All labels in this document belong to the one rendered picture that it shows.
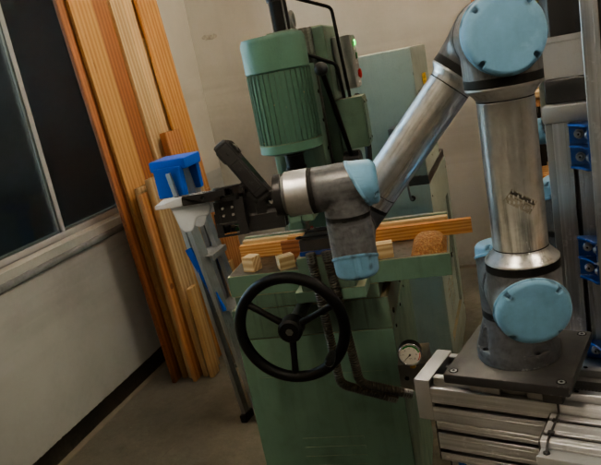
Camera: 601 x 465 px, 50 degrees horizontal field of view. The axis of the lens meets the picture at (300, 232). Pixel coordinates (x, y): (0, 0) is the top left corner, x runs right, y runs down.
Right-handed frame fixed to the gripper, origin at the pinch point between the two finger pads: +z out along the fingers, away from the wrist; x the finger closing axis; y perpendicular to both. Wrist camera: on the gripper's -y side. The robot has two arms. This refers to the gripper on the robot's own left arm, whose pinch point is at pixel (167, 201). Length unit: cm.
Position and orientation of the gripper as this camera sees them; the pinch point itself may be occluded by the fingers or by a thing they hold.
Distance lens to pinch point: 111.0
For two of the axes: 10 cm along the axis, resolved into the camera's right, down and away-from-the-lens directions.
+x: 1.4, -1.4, 9.8
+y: 1.7, 9.8, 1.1
